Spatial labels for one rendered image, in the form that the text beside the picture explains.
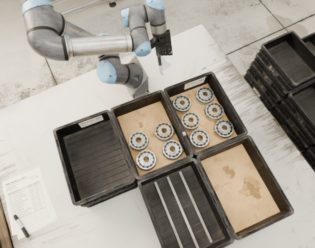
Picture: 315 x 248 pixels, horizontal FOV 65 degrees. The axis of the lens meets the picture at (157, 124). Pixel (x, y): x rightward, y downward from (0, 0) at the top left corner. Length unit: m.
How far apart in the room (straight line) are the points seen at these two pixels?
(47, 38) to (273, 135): 1.28
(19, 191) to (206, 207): 1.00
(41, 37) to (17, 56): 1.93
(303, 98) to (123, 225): 1.62
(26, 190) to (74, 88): 0.66
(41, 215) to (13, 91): 1.54
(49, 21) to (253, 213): 1.22
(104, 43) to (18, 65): 1.91
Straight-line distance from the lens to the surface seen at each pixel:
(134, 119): 1.36
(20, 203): 1.57
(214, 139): 1.35
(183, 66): 1.69
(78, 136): 1.39
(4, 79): 2.88
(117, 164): 1.30
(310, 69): 2.24
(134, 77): 1.42
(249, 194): 1.33
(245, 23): 3.03
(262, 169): 1.32
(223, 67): 1.73
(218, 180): 1.30
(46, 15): 1.11
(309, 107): 2.21
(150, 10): 1.18
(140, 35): 1.12
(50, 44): 1.05
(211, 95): 1.42
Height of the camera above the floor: 2.08
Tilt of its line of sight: 68 degrees down
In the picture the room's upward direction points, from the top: 1 degrees counter-clockwise
